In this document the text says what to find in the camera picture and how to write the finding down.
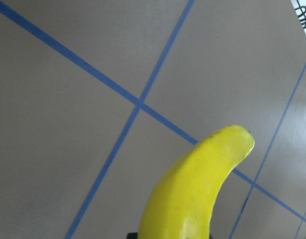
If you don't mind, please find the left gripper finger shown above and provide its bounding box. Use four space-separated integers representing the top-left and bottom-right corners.
126 233 138 239

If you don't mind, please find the yellow banana bunch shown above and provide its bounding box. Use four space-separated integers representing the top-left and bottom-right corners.
137 125 255 239

